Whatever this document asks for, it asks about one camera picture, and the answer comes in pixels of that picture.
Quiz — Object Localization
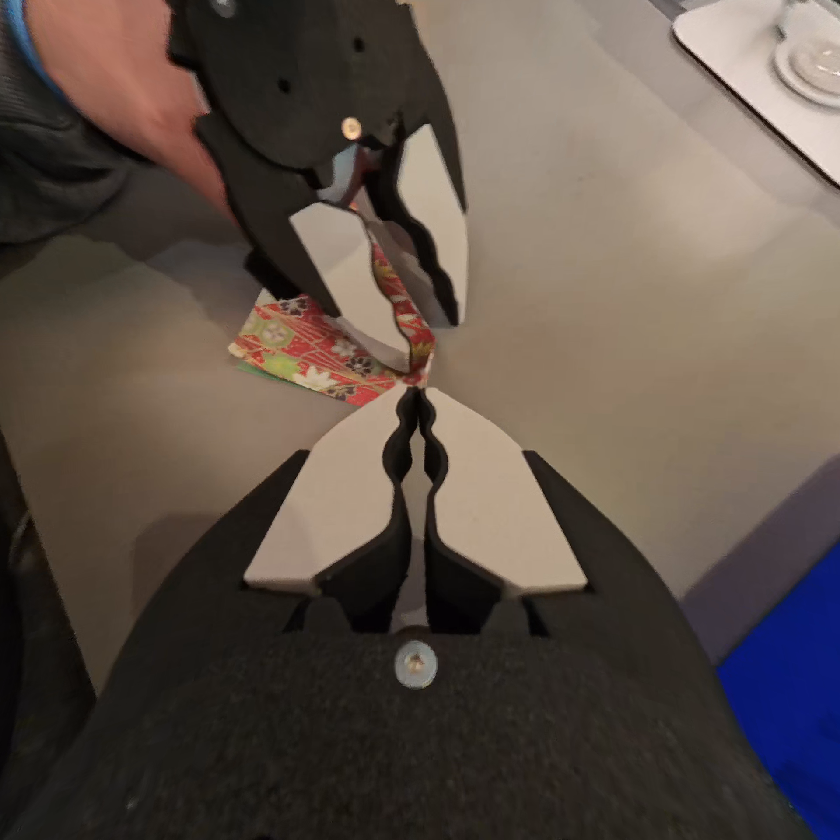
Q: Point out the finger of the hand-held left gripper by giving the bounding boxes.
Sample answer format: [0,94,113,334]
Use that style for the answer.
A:
[289,201,429,376]
[363,123,470,328]

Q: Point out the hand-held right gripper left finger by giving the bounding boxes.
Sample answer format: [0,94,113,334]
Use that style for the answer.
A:
[243,384,421,632]

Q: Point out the wooden book stand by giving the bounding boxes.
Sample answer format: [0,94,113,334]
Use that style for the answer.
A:
[671,0,840,188]

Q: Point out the red floral green-backed origami paper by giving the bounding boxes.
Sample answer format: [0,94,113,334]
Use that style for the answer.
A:
[228,243,437,408]

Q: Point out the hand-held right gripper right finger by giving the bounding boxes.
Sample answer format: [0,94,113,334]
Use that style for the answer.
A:
[420,386,590,632]

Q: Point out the person's left hand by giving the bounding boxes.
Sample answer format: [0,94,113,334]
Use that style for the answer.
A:
[26,0,238,224]

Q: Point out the blue plastic bin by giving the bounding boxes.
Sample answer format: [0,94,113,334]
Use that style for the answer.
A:
[715,541,840,840]

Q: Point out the blue wristband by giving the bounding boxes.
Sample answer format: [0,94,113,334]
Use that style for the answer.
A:
[5,0,70,106]

